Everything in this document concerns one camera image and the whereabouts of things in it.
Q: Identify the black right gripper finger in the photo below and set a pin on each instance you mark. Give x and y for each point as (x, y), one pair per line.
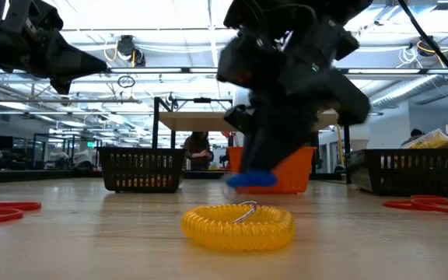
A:
(261, 144)
(294, 136)

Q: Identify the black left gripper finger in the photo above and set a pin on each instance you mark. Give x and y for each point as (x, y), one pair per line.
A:
(68, 60)
(60, 85)

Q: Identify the blue coil wristband keyring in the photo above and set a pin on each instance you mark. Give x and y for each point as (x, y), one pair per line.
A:
(251, 179)

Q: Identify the yellow coil wristband keyring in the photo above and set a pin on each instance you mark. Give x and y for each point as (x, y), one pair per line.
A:
(208, 229)

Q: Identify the red rubber band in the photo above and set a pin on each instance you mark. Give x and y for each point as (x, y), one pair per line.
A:
(21, 214)
(430, 197)
(386, 204)
(37, 206)

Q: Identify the yellow snack pack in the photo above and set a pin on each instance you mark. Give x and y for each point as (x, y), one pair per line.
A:
(434, 141)

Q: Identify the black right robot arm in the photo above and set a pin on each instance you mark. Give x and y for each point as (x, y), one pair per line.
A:
(325, 8)

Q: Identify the orange slotted plastic basket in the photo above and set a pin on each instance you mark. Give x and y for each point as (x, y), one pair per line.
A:
(294, 175)

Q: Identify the person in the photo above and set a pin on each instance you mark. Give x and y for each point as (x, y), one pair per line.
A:
(416, 134)
(198, 151)

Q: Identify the wooden shelf riser black legs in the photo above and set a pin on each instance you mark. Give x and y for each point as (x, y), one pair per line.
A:
(197, 121)

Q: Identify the black slotted plastic basket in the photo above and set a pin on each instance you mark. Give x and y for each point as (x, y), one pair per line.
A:
(410, 152)
(142, 149)

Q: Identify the black aluminium rig frame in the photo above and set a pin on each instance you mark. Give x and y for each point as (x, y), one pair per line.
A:
(14, 176)

